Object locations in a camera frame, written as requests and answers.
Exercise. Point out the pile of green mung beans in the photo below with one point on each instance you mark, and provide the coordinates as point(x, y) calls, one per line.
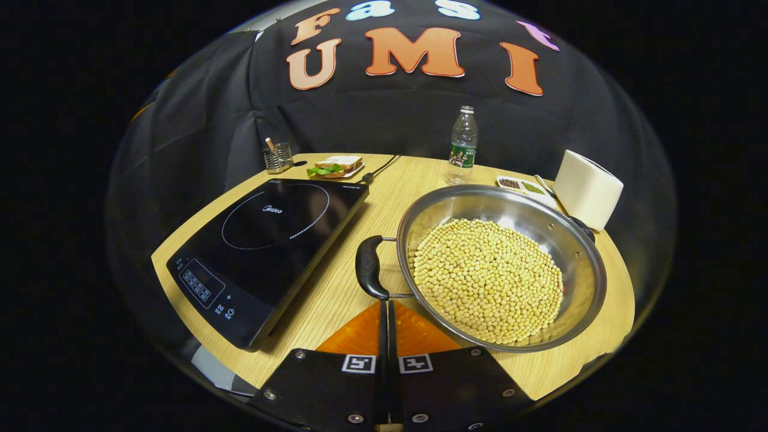
point(533, 187)

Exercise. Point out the black induction cooktop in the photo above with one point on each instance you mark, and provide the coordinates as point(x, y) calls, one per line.
point(270, 252)

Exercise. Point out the stainless steel pot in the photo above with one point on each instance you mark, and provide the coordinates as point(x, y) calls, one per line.
point(528, 213)

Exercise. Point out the pile of soybeans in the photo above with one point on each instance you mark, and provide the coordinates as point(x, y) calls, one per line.
point(486, 282)

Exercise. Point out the sandwich with lettuce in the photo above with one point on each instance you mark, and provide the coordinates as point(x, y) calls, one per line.
point(337, 164)

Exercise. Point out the pile of red beans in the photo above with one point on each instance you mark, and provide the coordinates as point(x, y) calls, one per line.
point(509, 183)

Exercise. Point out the white divided dish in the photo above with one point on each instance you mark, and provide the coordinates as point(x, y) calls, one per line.
point(521, 191)

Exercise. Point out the clear plastic water bottle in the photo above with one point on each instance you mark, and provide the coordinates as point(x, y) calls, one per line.
point(462, 144)

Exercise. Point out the white toaster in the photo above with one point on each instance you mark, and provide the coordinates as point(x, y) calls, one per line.
point(585, 189)

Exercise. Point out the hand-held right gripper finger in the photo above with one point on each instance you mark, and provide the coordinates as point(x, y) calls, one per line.
point(383, 360)
point(393, 360)

